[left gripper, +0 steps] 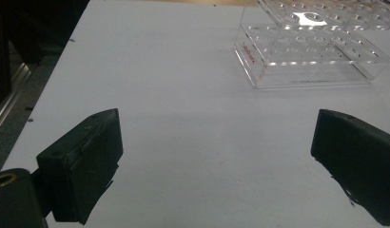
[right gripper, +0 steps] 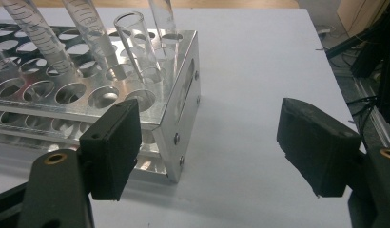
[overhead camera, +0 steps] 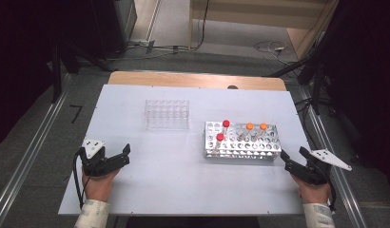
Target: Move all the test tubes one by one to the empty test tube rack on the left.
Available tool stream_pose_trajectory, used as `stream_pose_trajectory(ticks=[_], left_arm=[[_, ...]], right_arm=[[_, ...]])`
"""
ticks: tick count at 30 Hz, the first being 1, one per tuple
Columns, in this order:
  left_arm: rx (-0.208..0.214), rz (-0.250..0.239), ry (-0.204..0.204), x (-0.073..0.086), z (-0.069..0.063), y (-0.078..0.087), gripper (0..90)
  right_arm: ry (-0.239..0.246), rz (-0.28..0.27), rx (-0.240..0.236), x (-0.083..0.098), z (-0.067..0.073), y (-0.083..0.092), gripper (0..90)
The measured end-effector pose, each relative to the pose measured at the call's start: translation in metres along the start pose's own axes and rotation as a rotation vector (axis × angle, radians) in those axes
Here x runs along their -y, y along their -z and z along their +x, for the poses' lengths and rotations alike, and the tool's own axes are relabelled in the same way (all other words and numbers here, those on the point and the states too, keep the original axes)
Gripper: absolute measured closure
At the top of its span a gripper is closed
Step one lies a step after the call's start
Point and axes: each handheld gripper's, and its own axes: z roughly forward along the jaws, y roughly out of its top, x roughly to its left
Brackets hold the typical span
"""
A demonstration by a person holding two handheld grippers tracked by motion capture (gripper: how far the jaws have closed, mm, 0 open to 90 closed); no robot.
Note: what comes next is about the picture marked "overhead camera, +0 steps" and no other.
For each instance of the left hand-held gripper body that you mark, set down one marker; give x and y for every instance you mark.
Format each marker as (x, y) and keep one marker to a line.
(94, 164)

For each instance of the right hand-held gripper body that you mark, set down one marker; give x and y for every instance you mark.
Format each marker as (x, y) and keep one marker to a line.
(315, 174)

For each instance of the metal tube rack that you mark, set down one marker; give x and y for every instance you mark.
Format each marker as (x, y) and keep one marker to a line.
(247, 147)

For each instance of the orange-capped test tube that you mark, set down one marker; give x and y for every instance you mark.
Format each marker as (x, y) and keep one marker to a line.
(249, 126)
(263, 126)

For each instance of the clear acrylic tube rack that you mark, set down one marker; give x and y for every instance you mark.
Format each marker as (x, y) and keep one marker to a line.
(167, 114)

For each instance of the red-capped test tube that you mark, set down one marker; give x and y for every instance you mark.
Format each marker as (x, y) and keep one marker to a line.
(220, 137)
(226, 123)

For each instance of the person's right hand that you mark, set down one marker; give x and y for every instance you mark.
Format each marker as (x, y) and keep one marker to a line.
(315, 194)

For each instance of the person's left hand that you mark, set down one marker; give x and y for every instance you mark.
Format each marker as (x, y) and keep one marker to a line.
(96, 188)

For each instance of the black metal stand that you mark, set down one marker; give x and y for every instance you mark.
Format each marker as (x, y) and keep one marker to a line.
(316, 88)
(56, 79)

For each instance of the wooden table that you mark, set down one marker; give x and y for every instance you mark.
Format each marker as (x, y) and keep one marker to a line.
(183, 79)

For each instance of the small dark round knob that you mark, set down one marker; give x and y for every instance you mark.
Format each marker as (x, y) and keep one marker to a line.
(232, 87)

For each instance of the dark curtain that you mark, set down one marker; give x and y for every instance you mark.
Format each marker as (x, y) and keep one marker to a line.
(18, 63)
(367, 79)

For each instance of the dark cabinet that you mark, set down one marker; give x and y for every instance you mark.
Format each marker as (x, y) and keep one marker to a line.
(113, 25)

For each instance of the beige wooden shelf unit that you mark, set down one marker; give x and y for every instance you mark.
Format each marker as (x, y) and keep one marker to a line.
(247, 19)

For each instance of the metal floor rail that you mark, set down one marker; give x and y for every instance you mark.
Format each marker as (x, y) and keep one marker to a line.
(348, 196)
(30, 152)

